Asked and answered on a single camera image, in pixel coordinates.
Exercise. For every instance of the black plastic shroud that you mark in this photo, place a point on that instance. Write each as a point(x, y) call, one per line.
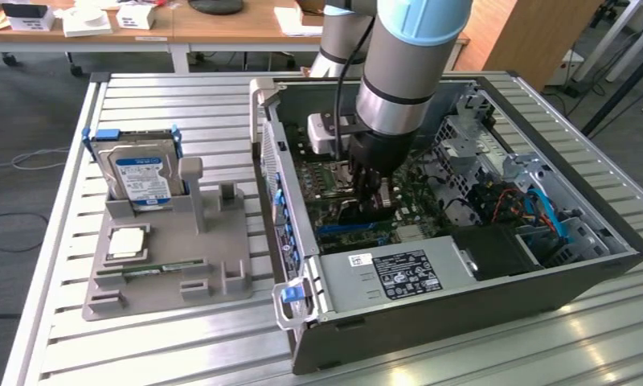
point(492, 251)

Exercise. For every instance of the wooden cabinet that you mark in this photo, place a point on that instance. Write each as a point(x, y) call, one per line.
point(540, 40)

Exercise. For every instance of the white box with black lid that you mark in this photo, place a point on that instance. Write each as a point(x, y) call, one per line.
point(29, 18)

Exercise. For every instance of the grey power supply unit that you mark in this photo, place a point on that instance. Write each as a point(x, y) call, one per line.
point(347, 285)

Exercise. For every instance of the spare silver CPU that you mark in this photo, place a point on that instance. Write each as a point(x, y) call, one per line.
point(125, 243)

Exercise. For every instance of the hard disk with blue carrier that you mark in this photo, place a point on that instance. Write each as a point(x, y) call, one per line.
point(138, 177)

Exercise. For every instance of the installed CPU with paste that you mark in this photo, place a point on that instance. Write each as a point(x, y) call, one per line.
point(342, 175)

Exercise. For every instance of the spare green RAM stick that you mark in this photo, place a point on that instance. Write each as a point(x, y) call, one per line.
point(154, 270)

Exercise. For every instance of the dark round monitor base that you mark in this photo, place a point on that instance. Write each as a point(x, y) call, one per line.
point(216, 6)

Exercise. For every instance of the white table frame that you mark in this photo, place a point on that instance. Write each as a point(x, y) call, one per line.
point(630, 40)

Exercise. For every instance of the black slanted metal bar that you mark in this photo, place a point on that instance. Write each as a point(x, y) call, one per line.
point(611, 100)

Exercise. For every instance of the black open PC case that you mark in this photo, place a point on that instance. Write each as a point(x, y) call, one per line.
point(460, 321)

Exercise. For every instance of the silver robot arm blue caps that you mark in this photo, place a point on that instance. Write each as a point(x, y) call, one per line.
point(407, 60)

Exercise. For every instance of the white paper stack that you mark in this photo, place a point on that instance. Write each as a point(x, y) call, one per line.
point(296, 24)

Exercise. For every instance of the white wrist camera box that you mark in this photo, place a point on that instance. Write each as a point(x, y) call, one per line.
point(320, 132)

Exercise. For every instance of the metal CPU socket frame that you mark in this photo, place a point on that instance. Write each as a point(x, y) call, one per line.
point(328, 181)

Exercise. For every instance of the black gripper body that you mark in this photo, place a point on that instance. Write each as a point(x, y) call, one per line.
point(380, 154)

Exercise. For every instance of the small white device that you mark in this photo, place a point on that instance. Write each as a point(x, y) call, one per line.
point(572, 66)

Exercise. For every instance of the grey plastic parts rack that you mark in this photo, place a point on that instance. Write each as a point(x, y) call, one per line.
point(149, 297)

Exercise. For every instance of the white box with round disc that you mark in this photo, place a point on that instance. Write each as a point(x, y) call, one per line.
point(85, 22)

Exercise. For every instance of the small white printed box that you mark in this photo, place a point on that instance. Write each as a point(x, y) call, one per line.
point(134, 17)

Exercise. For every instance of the blue expansion slot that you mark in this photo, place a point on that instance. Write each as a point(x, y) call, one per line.
point(342, 228)

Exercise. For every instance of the green motherboard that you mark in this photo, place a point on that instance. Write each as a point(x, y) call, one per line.
point(423, 209)

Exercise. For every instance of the wooden desk white frame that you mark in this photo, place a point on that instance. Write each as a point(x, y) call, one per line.
point(219, 28)

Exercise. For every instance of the grey metal disk bay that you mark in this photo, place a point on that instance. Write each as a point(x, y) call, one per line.
point(583, 237)

